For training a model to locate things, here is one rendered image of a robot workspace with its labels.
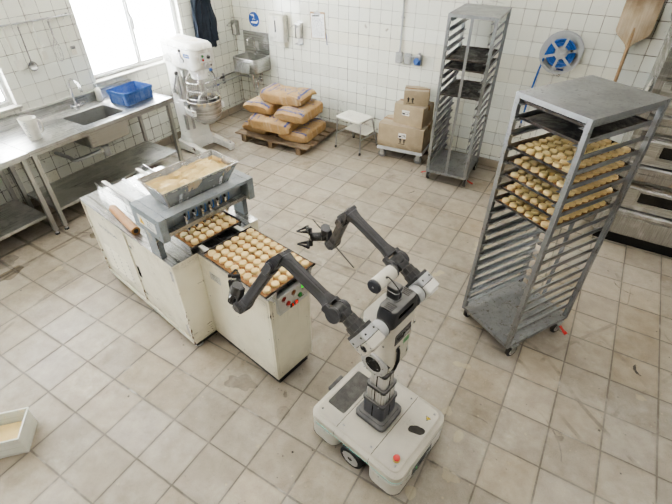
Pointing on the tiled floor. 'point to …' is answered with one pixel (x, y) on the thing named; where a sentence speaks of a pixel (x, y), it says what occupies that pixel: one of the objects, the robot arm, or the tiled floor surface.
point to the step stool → (356, 125)
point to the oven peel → (636, 23)
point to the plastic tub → (16, 432)
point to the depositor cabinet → (171, 266)
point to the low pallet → (285, 140)
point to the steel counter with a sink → (96, 127)
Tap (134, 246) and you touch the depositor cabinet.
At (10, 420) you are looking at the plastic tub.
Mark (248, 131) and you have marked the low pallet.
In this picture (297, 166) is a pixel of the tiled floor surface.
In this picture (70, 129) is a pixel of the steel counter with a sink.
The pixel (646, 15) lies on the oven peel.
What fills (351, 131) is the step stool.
